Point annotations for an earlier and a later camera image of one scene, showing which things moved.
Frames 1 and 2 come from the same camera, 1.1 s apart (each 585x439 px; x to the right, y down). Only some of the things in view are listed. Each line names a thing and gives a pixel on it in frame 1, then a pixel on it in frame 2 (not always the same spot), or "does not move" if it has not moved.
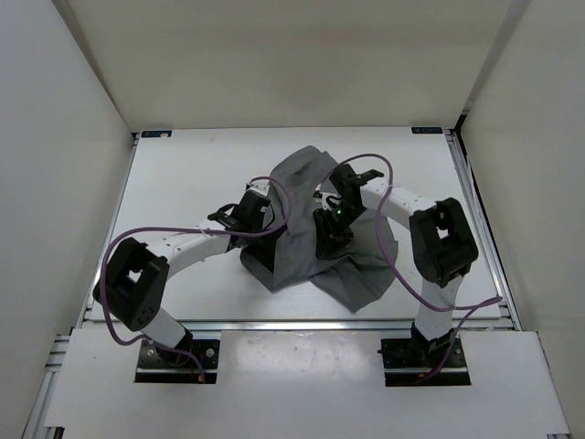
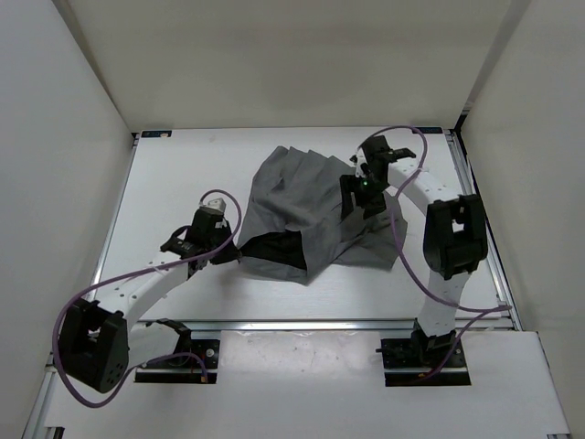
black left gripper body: [251, 240] → [224, 254]
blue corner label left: [156, 133] does not move
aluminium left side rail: [88, 303] does not move
